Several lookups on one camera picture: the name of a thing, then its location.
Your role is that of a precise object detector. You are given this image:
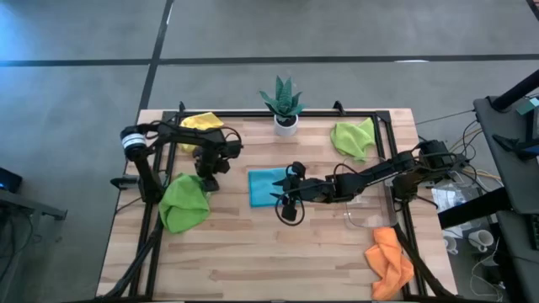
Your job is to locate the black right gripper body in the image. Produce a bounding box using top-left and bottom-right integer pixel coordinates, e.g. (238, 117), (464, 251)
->
(280, 162), (338, 223)

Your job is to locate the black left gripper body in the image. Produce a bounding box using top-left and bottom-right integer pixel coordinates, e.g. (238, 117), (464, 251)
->
(193, 146), (232, 180)

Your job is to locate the blue microfiber towel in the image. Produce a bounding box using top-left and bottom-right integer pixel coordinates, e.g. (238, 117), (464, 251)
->
(247, 167), (296, 209)

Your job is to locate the dark green microfiber towel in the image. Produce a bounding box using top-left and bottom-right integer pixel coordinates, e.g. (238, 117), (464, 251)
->
(157, 173), (211, 235)

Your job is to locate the yellow microfiber towel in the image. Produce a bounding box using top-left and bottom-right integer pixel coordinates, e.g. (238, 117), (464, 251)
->
(179, 111), (225, 155)

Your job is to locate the lime green microfiber towel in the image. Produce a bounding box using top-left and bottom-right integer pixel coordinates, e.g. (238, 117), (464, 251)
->
(329, 116), (377, 163)

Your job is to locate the orange microfiber towel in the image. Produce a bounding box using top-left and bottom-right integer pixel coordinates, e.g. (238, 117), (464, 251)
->
(364, 226), (416, 302)

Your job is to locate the white round plant pot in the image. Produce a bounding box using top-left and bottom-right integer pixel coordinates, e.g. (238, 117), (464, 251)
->
(273, 113), (300, 138)

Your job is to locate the clear plastic bin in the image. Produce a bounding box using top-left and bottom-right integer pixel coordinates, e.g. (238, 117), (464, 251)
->
(341, 155), (399, 230)

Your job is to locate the green artificial succulent plant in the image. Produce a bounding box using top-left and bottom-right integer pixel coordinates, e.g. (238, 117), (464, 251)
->
(259, 74), (307, 120)

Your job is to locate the clear plastic bag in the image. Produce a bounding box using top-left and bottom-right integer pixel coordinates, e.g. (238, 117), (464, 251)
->
(431, 180), (477, 214)

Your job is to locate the white mug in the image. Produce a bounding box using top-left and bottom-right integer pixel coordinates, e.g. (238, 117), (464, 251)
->
(467, 229), (495, 253)
(443, 234), (461, 256)

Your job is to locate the black desk leg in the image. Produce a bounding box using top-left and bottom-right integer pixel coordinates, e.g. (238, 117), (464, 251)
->
(437, 187), (513, 231)

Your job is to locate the dark grey desk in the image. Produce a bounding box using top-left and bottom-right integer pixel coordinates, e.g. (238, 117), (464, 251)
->
(473, 95), (539, 215)

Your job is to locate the black electronic device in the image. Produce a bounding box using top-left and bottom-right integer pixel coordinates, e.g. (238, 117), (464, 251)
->
(0, 167), (24, 194)

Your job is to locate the black keyboard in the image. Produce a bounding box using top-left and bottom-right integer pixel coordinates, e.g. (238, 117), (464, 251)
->
(529, 213), (539, 250)

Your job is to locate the black slanted pole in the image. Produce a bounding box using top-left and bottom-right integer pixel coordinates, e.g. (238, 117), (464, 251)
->
(491, 69), (539, 111)

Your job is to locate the teal box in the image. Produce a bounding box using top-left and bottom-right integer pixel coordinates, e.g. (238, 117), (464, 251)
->
(516, 97), (539, 115)

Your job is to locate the black right camera cable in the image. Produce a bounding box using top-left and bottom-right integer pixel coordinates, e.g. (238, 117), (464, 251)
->
(274, 162), (338, 227)

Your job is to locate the black metal table frame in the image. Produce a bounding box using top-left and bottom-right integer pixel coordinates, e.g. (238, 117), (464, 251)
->
(62, 100), (477, 303)

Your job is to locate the yellow cable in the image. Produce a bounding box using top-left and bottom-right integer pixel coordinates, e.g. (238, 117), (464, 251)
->
(461, 167), (504, 183)

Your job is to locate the black desk mount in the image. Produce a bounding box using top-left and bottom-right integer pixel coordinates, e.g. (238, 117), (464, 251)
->
(492, 133), (539, 161)

